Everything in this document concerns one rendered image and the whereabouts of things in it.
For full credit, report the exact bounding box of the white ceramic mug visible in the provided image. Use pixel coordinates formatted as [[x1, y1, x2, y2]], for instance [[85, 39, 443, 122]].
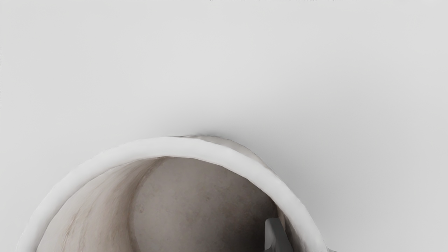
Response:
[[16, 135, 337, 252]]

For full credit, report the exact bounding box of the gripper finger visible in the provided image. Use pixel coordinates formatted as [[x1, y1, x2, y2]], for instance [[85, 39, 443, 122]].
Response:
[[264, 218, 294, 252]]

